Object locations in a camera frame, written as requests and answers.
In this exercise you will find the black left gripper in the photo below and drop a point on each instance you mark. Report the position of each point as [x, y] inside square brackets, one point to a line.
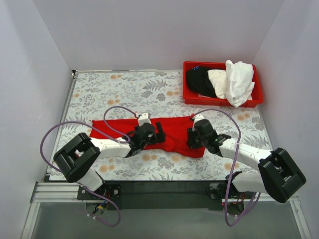
[156, 136]

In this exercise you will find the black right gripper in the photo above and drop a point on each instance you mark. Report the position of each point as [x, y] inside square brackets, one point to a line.
[193, 139]

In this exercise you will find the red t shirt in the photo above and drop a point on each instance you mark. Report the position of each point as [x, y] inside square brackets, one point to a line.
[174, 128]

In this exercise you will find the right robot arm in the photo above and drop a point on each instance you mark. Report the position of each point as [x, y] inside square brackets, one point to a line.
[276, 172]

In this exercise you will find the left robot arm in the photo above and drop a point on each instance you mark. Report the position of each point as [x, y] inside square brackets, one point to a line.
[76, 158]

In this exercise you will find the red plastic bin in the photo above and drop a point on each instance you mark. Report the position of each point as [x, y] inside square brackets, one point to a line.
[254, 99]

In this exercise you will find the black t shirt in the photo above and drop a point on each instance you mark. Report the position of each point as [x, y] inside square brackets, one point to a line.
[198, 81]

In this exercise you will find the cream t shirt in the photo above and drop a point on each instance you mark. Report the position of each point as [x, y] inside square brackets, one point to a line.
[218, 79]

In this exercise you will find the white t shirt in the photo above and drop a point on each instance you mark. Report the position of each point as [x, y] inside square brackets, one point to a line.
[239, 82]

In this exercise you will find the floral patterned table mat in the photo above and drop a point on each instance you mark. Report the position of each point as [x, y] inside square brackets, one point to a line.
[118, 95]

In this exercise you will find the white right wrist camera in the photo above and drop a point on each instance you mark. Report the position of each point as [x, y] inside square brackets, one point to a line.
[195, 118]

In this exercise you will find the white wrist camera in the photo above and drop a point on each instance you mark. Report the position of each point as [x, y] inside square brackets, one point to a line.
[144, 118]
[195, 118]

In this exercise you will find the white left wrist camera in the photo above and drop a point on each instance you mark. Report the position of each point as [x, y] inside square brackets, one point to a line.
[144, 118]

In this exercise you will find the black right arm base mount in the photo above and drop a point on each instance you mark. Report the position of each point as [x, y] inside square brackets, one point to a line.
[218, 191]

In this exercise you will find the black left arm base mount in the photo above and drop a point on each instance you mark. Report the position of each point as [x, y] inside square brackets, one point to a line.
[110, 191]

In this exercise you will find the aluminium table frame rail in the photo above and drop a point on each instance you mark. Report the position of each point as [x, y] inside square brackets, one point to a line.
[149, 209]

